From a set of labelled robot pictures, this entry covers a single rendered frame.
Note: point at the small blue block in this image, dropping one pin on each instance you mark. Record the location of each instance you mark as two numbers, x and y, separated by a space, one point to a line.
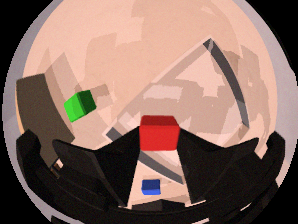
151 187

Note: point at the small green block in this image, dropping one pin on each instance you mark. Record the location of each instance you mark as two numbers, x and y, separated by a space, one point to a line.
79 105

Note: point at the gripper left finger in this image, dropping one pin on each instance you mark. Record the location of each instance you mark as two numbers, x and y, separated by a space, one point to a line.
116 169

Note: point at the red block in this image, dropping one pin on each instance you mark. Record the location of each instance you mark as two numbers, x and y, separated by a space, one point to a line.
158 133

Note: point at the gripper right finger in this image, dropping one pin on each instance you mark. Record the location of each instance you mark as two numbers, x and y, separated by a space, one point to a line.
204 163

